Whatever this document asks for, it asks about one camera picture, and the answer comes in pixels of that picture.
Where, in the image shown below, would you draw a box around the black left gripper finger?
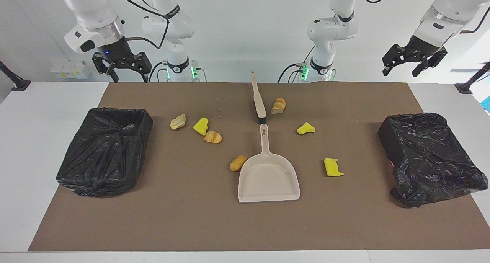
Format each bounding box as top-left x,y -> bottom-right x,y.
412,48 -> 448,78
382,44 -> 407,77

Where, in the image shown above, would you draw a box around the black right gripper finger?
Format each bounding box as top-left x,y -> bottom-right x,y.
133,51 -> 153,84
92,52 -> 119,83

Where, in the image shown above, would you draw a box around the thick yellow sponge chunk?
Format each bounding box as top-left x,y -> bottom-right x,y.
193,117 -> 209,136

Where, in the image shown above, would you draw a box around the curved yellow sponge piece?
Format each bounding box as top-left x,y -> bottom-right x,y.
297,122 -> 316,136

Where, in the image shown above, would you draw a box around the beige hand brush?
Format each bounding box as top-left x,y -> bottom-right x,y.
251,70 -> 267,125

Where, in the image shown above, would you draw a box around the notched yellow sponge block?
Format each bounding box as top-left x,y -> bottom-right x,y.
324,158 -> 344,178

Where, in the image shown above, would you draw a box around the brown crusty bread roll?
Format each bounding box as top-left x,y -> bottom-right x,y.
229,155 -> 248,172

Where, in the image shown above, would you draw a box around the beige plastic dustpan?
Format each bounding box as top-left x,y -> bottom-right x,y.
238,123 -> 301,203

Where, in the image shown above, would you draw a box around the open black bag-lined bin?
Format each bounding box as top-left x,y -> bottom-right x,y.
56,108 -> 154,198

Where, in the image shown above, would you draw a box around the black bag-covered bin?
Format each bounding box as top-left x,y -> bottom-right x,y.
378,112 -> 488,208

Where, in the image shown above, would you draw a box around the small white boxes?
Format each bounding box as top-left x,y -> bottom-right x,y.
51,61 -> 91,80

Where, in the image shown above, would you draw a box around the pale bread chunk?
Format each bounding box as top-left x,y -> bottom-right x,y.
170,114 -> 187,131

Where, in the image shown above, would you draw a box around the brown table mat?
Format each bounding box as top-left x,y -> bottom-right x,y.
28,82 -> 490,252

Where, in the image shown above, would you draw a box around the black base cable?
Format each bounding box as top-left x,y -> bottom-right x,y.
149,61 -> 169,83
278,45 -> 316,83

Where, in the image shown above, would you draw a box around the black camera stand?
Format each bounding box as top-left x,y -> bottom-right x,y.
0,61 -> 31,91
455,61 -> 490,94

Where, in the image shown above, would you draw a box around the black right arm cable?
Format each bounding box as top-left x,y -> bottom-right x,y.
113,0 -> 170,50

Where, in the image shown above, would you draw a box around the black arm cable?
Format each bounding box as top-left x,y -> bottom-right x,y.
113,0 -> 170,50
359,0 -> 490,34

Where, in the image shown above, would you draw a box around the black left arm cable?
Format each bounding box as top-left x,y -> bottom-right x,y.
359,0 -> 490,34

